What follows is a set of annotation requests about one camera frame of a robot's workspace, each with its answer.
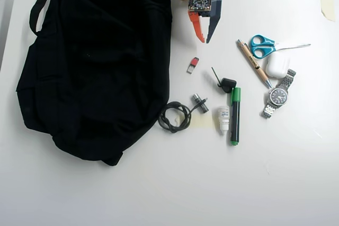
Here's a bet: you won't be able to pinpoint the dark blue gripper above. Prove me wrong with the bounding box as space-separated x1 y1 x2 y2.
188 0 223 44

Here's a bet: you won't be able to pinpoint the black bike light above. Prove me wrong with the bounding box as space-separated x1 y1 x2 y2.
211 66 237 94

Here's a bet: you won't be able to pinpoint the green black marker pen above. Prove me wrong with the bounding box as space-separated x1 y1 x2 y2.
229 87 242 146

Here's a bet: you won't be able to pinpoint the black fabric bag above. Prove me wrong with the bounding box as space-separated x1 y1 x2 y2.
15 0 173 167

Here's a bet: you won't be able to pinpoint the red USB stick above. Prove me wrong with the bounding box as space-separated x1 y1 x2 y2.
186 57 200 74

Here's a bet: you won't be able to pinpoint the wooden ballpoint pen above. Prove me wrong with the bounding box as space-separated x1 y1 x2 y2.
236 39 273 89

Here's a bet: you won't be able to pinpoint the white earbuds case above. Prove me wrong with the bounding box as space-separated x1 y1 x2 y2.
265 52 291 79

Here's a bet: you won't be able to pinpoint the white eye drop bottle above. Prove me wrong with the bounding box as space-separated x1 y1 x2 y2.
216 106 230 135

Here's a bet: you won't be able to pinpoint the silver wristwatch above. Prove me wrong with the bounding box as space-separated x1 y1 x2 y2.
261 68 297 119

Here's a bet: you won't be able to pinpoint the beige masking tape strip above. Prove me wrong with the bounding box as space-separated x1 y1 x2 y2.
319 0 336 22

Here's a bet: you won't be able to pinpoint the camera circuit board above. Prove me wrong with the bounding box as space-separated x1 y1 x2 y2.
188 0 213 16

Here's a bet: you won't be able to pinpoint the blue handled scissors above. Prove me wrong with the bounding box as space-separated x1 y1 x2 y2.
249 34 312 59

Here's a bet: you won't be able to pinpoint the black USB cable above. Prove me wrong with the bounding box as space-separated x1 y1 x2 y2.
158 97 209 134

